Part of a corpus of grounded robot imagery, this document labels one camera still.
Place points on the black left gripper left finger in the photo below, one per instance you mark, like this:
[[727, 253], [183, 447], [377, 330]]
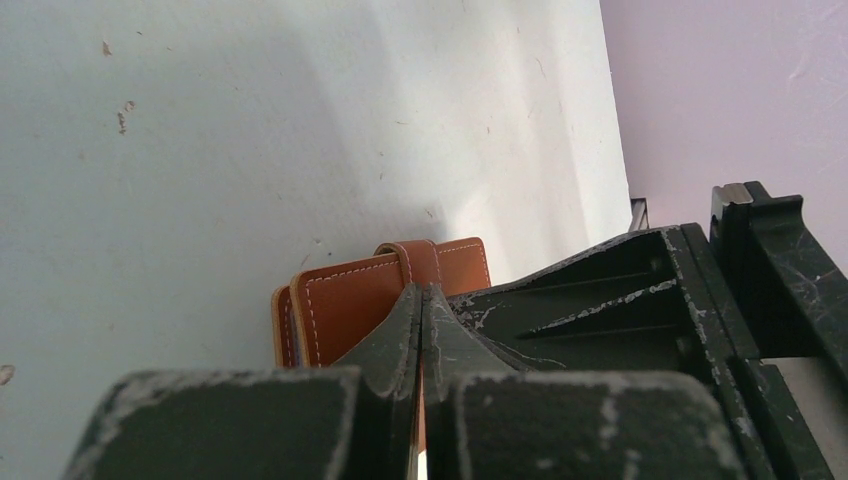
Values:
[[354, 420]]

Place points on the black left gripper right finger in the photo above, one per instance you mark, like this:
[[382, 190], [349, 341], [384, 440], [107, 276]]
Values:
[[488, 419]]

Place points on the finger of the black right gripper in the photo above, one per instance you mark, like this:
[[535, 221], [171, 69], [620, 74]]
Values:
[[791, 294], [653, 300]]

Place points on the brown leather card holder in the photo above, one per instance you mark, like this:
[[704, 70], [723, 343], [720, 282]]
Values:
[[324, 312]]

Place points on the aluminium frame rail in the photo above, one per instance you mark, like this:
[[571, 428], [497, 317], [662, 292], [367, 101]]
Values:
[[640, 215]]

